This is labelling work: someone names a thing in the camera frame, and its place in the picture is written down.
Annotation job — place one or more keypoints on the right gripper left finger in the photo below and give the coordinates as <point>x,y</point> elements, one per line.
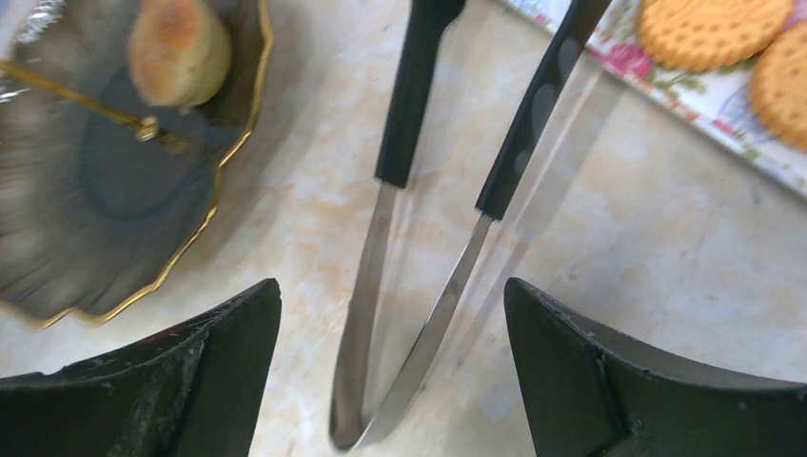
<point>194,389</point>

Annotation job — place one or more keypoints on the round orange bun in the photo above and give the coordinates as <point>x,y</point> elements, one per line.
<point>179,53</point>

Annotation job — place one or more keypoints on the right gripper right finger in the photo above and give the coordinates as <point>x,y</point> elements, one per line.
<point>590,390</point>

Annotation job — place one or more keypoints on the round biscuit left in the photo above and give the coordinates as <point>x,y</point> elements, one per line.
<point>701,35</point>

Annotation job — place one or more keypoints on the round biscuit middle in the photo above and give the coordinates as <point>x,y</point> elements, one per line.
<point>778,87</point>

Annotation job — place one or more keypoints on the round biscuit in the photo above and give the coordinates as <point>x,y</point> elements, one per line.
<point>701,35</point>
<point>778,87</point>

